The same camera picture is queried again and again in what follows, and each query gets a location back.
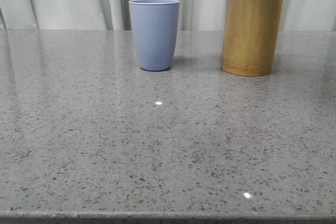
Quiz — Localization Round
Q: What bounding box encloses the blue plastic cup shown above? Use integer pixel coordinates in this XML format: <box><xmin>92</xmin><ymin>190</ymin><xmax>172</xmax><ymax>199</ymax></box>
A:
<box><xmin>129</xmin><ymin>0</ymin><xmax>180</xmax><ymax>71</ymax></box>

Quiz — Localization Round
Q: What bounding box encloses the bamboo wooden cup holder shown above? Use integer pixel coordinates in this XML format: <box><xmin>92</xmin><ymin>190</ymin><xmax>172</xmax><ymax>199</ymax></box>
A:
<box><xmin>222</xmin><ymin>0</ymin><xmax>283</xmax><ymax>77</ymax></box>

